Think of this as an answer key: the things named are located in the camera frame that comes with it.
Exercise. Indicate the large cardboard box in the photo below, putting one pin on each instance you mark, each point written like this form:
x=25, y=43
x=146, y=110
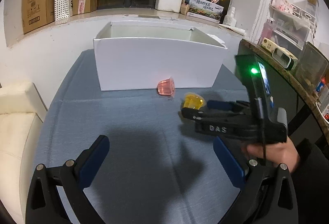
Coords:
x=36, y=14

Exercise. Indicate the white storage box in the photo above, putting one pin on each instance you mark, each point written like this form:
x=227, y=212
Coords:
x=136, y=55

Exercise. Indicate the white alarm clock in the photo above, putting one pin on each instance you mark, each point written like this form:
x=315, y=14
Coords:
x=285, y=58

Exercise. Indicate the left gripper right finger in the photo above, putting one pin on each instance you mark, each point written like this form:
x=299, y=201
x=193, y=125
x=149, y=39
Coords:
x=266, y=194

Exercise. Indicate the person right hand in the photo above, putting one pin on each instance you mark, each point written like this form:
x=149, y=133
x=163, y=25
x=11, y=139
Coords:
x=276, y=153

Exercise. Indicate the pink jelly cup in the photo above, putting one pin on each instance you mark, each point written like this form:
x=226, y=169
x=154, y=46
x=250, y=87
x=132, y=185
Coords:
x=166, y=87

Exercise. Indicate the clear drawer organizer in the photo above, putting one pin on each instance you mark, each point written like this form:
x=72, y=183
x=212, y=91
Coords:
x=295, y=23

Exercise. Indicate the person right forearm black sleeve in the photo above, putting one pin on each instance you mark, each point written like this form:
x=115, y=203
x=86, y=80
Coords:
x=310, y=180

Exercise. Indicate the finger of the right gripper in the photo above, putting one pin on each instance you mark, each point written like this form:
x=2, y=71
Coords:
x=233, y=106
x=218, y=117

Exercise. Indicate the yellow jelly cup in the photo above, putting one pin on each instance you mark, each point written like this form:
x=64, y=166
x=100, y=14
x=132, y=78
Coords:
x=193, y=101

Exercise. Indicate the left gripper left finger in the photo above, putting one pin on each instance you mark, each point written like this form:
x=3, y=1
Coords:
x=44, y=204

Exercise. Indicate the brown translucent container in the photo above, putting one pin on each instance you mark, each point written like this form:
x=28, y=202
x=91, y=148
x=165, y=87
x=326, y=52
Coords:
x=311, y=67

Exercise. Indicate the white spray bottle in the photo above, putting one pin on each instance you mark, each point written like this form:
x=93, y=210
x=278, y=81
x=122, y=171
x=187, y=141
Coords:
x=229, y=18

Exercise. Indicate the printed landscape carton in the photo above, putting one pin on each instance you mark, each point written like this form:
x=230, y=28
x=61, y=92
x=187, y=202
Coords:
x=206, y=10

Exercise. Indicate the cream leather sofa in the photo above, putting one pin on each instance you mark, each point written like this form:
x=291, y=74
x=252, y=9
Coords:
x=22, y=116

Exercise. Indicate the cream patterned small box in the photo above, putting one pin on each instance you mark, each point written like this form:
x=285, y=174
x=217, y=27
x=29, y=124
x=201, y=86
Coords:
x=269, y=45

